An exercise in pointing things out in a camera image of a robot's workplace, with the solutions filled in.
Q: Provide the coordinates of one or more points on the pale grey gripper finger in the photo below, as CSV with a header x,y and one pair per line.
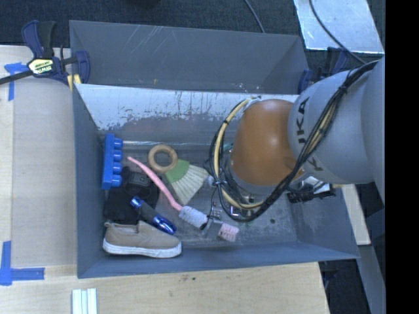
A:
x,y
215,231
216,213

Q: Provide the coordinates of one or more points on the pink ribbed sponge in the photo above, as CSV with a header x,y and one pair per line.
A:
x,y
229,231

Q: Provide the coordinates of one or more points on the pink bottle brush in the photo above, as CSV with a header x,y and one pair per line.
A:
x,y
194,216

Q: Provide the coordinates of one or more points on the green brush with white bristles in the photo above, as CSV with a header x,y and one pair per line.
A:
x,y
188,182

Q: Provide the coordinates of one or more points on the tan slip-on shoe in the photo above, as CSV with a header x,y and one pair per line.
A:
x,y
140,240

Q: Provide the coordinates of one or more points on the small black case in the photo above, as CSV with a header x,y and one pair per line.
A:
x,y
137,180

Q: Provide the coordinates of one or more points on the black cloth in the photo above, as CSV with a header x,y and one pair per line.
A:
x,y
119,208

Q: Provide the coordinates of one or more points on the blue toy building brick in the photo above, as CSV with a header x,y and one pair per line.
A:
x,y
109,162

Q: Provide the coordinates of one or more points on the grey metal bin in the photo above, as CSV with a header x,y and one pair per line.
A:
x,y
183,57

